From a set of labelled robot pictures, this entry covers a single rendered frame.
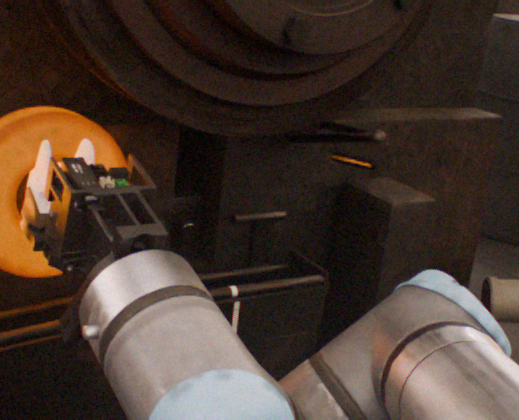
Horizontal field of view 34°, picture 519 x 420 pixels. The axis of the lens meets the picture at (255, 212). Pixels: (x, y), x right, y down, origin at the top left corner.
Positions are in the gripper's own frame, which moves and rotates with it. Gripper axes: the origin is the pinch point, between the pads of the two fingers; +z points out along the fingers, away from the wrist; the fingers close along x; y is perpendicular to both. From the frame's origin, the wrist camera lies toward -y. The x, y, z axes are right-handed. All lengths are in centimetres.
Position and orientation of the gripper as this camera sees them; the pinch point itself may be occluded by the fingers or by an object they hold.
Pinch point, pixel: (47, 172)
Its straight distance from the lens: 79.1
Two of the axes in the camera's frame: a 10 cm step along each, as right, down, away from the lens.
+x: -8.4, 0.7, -5.4
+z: -4.7, -5.7, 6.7
